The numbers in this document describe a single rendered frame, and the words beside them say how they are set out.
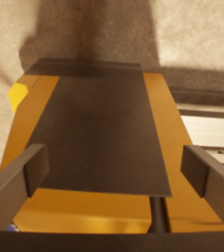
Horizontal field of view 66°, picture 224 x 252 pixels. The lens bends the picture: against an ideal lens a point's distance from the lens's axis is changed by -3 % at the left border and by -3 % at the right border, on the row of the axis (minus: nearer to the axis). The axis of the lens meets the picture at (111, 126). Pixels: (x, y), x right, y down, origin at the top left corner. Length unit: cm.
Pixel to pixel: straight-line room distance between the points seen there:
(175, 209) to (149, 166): 12
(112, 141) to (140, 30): 70
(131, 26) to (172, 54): 28
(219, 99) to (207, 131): 34
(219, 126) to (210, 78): 38
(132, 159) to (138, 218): 15
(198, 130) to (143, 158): 54
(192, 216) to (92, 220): 23
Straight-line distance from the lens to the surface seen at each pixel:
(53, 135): 53
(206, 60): 120
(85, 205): 39
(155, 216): 46
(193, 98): 120
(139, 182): 42
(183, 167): 17
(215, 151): 160
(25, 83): 85
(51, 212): 40
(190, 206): 49
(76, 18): 107
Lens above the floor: 103
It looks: 51 degrees down
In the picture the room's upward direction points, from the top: 176 degrees counter-clockwise
